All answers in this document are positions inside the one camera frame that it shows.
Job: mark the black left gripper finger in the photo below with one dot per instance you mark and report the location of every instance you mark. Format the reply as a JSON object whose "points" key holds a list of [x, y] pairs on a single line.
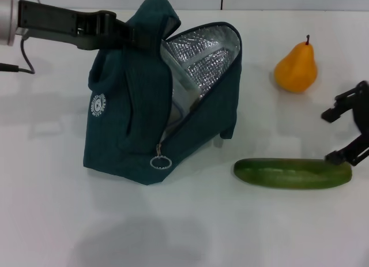
{"points": [[127, 35]]}

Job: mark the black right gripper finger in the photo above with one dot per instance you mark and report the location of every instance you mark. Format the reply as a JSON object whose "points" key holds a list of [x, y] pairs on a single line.
{"points": [[350, 154], [346, 104]]}

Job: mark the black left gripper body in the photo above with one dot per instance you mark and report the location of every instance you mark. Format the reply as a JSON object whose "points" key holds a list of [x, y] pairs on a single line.
{"points": [[52, 23]]}

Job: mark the clear food container blue clips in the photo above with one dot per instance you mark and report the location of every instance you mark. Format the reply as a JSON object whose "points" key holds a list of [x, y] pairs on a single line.
{"points": [[181, 85]]}

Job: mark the orange yellow pear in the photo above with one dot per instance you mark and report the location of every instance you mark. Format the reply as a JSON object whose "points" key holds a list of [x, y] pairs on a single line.
{"points": [[297, 71]]}

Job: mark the teal insulated lunch bag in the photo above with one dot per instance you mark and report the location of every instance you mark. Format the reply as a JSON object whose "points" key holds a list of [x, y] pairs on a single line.
{"points": [[129, 120]]}

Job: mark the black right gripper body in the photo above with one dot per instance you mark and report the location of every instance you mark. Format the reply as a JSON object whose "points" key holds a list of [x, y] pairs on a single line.
{"points": [[363, 120]]}

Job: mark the green cucumber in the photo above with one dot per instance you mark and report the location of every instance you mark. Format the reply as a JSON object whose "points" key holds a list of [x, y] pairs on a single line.
{"points": [[291, 174]]}

